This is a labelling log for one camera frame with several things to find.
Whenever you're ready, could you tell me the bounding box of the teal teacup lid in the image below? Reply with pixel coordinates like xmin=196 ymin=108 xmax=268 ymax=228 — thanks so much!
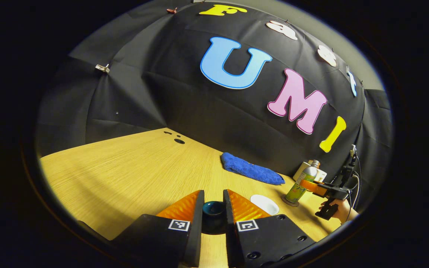
xmin=201 ymin=201 xmax=227 ymax=235

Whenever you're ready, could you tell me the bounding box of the blue towel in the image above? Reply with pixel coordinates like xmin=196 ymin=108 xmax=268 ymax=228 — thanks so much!
xmin=220 ymin=152 xmax=286 ymax=186

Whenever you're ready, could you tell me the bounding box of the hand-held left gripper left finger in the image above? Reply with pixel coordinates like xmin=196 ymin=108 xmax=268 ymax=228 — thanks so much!
xmin=110 ymin=190 xmax=205 ymax=268

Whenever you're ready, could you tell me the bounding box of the teal teacup white inside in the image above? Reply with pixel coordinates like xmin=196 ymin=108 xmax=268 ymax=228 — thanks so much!
xmin=250 ymin=194 xmax=280 ymax=216

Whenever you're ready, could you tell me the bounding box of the black cable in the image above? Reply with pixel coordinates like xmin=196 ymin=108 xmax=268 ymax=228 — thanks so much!
xmin=349 ymin=154 xmax=362 ymax=210

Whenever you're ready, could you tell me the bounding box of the silver green water bottle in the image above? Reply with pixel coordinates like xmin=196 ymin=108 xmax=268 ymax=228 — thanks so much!
xmin=285 ymin=160 xmax=321 ymax=204

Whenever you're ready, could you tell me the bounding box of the black backdrop cloth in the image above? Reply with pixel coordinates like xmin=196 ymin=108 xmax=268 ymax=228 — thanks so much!
xmin=36 ymin=0 xmax=394 ymax=213

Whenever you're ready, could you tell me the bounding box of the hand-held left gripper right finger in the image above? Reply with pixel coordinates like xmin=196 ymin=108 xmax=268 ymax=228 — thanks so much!
xmin=223 ymin=189 xmax=316 ymax=268

